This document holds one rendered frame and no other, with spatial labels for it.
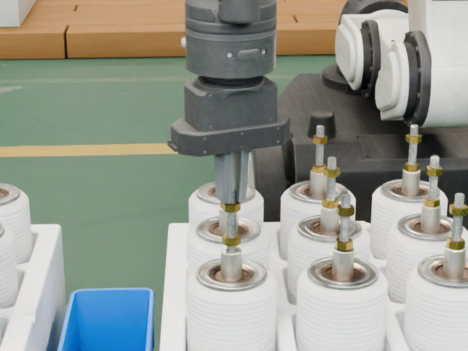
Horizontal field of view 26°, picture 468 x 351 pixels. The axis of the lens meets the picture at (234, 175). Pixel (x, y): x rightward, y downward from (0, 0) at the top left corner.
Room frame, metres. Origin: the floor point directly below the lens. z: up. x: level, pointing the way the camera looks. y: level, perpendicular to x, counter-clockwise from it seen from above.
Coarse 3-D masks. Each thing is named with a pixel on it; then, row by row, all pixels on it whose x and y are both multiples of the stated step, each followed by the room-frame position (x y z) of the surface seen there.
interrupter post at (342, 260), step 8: (352, 248) 0.97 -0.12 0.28; (336, 256) 0.96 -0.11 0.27; (344, 256) 0.96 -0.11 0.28; (352, 256) 0.96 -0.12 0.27; (336, 264) 0.96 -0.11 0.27; (344, 264) 0.96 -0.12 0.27; (352, 264) 0.96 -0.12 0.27; (336, 272) 0.96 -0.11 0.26; (344, 272) 0.96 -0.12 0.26; (352, 272) 0.97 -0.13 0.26
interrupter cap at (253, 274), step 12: (204, 264) 0.99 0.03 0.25; (216, 264) 0.99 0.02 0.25; (252, 264) 0.99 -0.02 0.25; (204, 276) 0.96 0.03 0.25; (216, 276) 0.96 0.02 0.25; (252, 276) 0.96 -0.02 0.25; (264, 276) 0.96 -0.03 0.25; (216, 288) 0.93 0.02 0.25; (228, 288) 0.93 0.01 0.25; (240, 288) 0.93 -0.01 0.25; (252, 288) 0.94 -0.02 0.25
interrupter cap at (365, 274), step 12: (312, 264) 0.99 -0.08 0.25; (324, 264) 0.99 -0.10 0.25; (360, 264) 0.99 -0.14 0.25; (372, 264) 0.99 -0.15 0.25; (312, 276) 0.96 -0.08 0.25; (324, 276) 0.96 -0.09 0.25; (360, 276) 0.96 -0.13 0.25; (372, 276) 0.96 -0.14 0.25; (336, 288) 0.93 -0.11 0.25; (348, 288) 0.93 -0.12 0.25; (360, 288) 0.94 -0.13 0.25
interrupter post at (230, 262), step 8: (224, 248) 0.97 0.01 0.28; (224, 256) 0.96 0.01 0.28; (232, 256) 0.96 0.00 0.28; (240, 256) 0.96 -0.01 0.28; (224, 264) 0.96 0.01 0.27; (232, 264) 0.96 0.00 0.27; (240, 264) 0.96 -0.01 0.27; (224, 272) 0.96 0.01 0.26; (232, 272) 0.96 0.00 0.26; (240, 272) 0.96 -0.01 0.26; (232, 280) 0.96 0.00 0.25
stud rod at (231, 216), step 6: (234, 192) 0.96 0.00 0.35; (234, 198) 0.96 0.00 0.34; (228, 216) 0.96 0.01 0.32; (234, 216) 0.96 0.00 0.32; (228, 222) 0.96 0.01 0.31; (234, 222) 0.96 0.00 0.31; (228, 228) 0.96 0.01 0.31; (234, 228) 0.96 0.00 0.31; (228, 234) 0.96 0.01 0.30; (234, 234) 0.96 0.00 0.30
